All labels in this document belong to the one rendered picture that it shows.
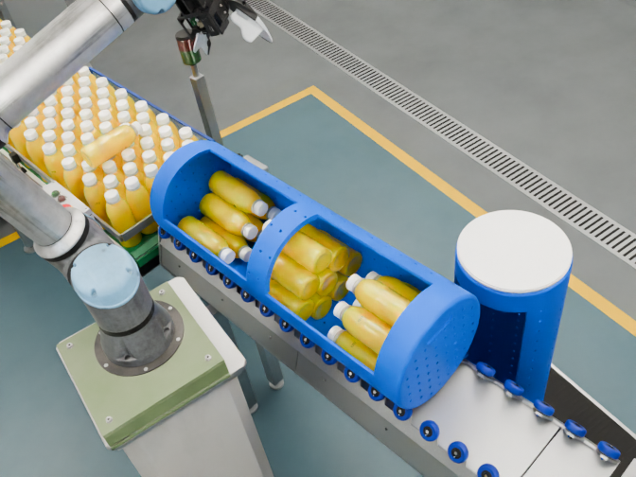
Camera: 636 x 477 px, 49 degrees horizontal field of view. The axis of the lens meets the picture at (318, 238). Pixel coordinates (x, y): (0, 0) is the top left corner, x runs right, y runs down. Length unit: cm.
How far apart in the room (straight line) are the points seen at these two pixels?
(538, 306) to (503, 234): 20
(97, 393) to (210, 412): 25
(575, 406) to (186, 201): 148
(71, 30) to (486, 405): 114
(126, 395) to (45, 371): 177
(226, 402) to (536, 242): 85
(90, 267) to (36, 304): 213
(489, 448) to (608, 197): 211
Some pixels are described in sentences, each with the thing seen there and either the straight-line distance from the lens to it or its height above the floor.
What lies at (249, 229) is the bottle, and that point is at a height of 108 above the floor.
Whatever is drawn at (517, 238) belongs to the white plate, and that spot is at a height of 104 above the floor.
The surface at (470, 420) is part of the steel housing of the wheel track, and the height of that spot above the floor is 93.
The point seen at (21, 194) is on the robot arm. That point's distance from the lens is 132.
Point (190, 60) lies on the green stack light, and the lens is 237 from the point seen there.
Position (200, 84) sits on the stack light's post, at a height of 108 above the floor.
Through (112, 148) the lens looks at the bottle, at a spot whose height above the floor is 113.
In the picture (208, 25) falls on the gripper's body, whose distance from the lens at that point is 132.
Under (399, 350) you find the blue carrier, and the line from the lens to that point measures 140.
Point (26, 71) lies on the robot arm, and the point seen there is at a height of 185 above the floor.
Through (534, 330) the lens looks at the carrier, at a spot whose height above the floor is 87.
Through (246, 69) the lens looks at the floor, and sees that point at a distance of 455.
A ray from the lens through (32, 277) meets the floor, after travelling 360.
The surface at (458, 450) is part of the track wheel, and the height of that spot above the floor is 97.
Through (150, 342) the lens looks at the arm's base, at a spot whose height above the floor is 126.
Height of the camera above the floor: 234
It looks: 45 degrees down
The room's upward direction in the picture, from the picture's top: 10 degrees counter-clockwise
